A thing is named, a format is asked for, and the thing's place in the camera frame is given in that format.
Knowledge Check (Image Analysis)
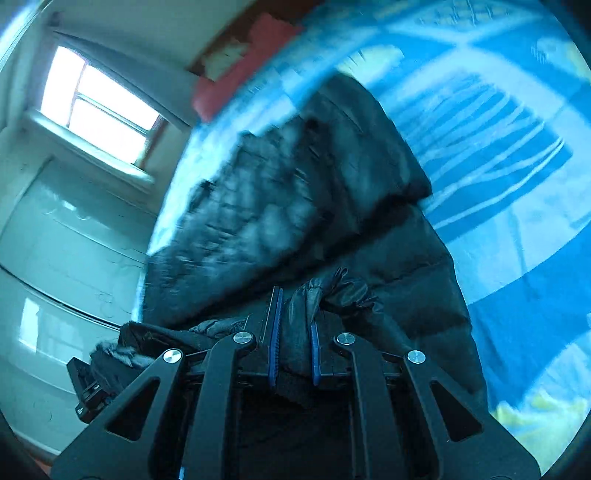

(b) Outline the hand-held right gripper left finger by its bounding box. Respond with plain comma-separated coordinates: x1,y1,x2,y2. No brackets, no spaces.
48,286,284,480

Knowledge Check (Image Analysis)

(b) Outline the small white-framed window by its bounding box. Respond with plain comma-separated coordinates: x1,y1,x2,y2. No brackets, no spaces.
28,44,167,167

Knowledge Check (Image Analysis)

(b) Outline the black quilted puffer jacket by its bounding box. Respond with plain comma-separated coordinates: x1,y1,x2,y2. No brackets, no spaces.
90,74,490,416

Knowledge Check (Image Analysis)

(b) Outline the dark wooden headboard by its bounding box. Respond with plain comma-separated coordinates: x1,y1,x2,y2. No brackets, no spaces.
187,0,269,75

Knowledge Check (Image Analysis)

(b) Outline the red pillow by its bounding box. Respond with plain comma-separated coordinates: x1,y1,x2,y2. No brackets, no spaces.
193,11,305,123

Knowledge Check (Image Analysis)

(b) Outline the bed with blue patterned sheet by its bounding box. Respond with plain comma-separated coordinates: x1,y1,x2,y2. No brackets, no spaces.
139,0,591,467

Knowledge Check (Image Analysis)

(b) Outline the pale wardrobe with circle pattern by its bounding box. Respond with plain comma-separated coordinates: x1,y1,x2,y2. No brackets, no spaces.
0,157,158,462

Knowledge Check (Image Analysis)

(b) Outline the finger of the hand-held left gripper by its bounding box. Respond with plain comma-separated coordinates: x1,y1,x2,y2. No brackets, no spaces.
67,357,118,424

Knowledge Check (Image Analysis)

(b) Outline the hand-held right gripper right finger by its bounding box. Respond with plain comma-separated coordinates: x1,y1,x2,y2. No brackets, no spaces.
309,320,541,480

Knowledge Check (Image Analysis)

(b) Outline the cream printed cushion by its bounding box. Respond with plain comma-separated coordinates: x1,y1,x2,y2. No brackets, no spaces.
203,39,250,81

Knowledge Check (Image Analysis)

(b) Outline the grey pale curtain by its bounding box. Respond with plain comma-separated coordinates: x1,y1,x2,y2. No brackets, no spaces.
51,30,204,130

